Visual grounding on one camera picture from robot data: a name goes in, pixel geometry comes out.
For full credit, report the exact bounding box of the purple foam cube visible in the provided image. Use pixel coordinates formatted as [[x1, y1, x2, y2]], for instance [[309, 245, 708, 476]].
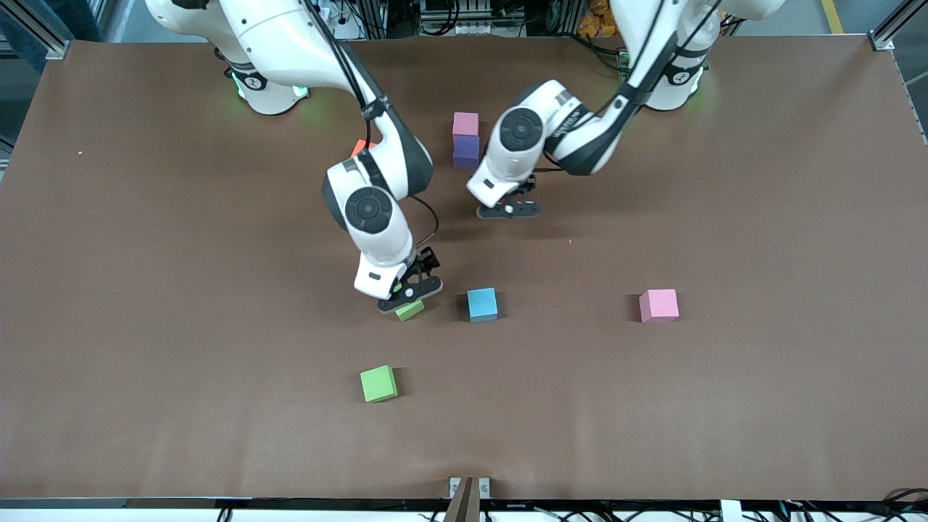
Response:
[[453, 136, 481, 171]]

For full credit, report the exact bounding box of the light pink foam cube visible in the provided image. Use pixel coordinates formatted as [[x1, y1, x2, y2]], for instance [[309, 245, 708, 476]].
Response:
[[639, 289, 680, 324]]

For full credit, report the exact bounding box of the blue foam cube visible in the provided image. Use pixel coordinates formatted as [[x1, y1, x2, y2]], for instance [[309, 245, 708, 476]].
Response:
[[467, 287, 499, 323]]

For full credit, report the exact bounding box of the grey equipment box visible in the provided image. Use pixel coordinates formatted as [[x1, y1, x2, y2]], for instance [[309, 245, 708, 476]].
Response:
[[419, 0, 495, 37]]

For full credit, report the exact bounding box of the bag of orange fruit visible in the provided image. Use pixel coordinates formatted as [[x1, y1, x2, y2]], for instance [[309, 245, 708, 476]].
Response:
[[578, 0, 621, 39]]

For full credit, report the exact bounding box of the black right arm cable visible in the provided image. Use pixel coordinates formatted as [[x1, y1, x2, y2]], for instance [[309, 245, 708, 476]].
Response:
[[310, 0, 440, 252]]

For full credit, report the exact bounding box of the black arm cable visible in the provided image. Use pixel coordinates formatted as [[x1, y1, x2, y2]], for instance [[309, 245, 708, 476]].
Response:
[[310, 0, 440, 252], [533, 0, 720, 175]]

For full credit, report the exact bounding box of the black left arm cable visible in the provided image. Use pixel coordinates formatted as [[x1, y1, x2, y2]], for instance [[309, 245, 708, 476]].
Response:
[[533, 0, 720, 175]]

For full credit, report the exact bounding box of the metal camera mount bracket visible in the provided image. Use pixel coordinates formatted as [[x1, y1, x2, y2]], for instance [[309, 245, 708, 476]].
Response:
[[444, 476, 492, 522]]

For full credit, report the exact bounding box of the aluminium frame profile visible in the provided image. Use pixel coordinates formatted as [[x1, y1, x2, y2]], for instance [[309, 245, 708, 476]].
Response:
[[0, 0, 75, 60], [869, 0, 928, 51]]

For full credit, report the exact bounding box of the dark cable bundle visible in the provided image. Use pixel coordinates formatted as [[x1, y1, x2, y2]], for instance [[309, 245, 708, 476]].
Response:
[[779, 487, 928, 522]]

